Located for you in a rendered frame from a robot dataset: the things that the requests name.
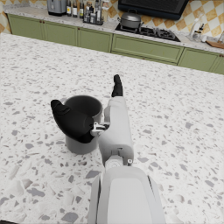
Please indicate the grey cup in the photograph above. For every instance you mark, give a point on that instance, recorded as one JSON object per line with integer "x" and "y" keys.
{"x": 84, "y": 116}

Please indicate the green kitchen cabinets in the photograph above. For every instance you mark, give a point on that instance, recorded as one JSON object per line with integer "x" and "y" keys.
{"x": 116, "y": 43}

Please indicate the black gas stove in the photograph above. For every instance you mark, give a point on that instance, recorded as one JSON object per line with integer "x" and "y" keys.
{"x": 147, "y": 32}

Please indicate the grey cooking pot with lid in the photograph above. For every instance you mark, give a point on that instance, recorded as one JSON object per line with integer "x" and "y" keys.
{"x": 130, "y": 19}

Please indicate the black spice rack with jars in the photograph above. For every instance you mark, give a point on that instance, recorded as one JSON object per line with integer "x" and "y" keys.
{"x": 94, "y": 13}

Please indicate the dark bottle with pale label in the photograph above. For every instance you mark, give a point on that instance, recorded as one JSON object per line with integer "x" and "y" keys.
{"x": 81, "y": 9}

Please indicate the black range hood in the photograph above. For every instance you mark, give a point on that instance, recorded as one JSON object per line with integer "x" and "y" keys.
{"x": 153, "y": 8}

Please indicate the dark bottle with white label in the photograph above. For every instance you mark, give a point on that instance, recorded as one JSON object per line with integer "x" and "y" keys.
{"x": 75, "y": 8}

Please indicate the dark bottle with yellow label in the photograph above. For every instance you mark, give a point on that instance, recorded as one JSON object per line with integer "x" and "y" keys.
{"x": 68, "y": 8}

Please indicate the wooden cutting board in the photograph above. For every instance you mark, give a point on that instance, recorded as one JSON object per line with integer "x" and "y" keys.
{"x": 215, "y": 44}

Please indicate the steel kitchen appliance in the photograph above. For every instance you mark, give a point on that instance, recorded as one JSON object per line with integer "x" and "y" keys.
{"x": 57, "y": 7}

